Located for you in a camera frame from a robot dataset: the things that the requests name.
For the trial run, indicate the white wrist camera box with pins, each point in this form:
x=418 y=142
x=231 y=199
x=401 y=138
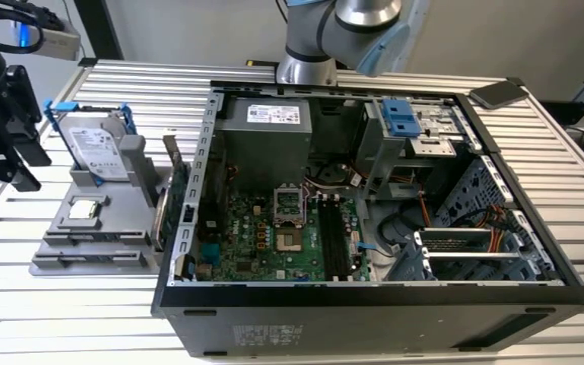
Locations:
x=62 y=43

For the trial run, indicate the yellow black small plug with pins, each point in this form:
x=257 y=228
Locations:
x=251 y=62

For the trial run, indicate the white-latched RAM slot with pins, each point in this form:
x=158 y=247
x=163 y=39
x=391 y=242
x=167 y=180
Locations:
x=331 y=235

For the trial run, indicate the black vertical post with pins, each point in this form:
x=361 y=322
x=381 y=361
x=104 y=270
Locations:
x=102 y=26

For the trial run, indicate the blue plastic drive latch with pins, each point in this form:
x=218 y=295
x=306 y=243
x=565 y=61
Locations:
x=399 y=114

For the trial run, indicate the grey metal disk bay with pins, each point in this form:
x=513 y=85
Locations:
x=454 y=235

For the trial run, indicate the white four-pin power socket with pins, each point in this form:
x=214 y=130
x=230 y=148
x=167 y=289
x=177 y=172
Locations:
x=257 y=209

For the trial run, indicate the black slot latch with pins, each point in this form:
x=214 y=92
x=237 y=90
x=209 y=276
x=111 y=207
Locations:
x=189 y=213

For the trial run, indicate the dark grey flat device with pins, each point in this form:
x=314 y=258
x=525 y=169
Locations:
x=498 y=94

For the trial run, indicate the white eight-pin power socket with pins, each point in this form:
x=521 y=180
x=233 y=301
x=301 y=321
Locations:
x=357 y=237

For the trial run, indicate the black and grey PC case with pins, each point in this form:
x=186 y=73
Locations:
x=323 y=323

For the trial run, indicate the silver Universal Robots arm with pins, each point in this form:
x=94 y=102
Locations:
x=353 y=23

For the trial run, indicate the grey power supply unit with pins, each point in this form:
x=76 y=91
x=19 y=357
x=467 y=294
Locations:
x=267 y=152

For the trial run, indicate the CPU socket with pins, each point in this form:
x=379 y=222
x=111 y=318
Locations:
x=290 y=239

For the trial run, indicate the blue retention tab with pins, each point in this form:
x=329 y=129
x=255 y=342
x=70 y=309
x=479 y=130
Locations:
x=191 y=268

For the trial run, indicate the hard disk in blue carrier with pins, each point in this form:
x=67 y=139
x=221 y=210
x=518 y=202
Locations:
x=91 y=148

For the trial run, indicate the grey metal drive cage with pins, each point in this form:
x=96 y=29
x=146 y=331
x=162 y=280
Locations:
x=383 y=159

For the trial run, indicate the green graphics card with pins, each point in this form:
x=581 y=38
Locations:
x=173 y=205

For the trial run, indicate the green motherboard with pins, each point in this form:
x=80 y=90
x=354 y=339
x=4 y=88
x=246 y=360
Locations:
x=251 y=243

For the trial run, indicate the grey parts rack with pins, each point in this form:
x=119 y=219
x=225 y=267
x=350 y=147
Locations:
x=119 y=213

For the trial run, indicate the blue SATA connector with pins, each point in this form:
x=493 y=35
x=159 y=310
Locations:
x=366 y=245

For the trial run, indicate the silver CPU chip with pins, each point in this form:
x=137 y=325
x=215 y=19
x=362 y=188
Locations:
x=84 y=210

